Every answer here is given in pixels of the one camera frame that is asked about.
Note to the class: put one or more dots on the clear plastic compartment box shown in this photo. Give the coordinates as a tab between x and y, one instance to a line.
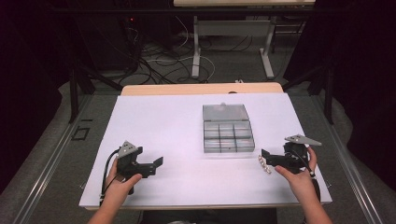
226	128

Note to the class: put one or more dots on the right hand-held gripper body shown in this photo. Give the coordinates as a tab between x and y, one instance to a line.
295	153

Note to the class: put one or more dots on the white table mat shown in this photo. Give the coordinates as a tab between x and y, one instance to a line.
186	149

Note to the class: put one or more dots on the person's left hand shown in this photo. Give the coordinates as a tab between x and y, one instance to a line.
118	184

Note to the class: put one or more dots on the cluster of white beads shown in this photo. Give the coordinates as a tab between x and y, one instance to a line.
264	165

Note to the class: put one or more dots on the black metal stand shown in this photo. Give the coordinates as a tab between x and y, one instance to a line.
77	90
323	90

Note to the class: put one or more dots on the person's right hand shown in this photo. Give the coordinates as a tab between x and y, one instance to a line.
299	179

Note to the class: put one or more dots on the white desk with metal legs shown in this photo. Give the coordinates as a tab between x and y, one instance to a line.
233	31

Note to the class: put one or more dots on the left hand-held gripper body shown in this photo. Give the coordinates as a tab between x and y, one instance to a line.
127	159

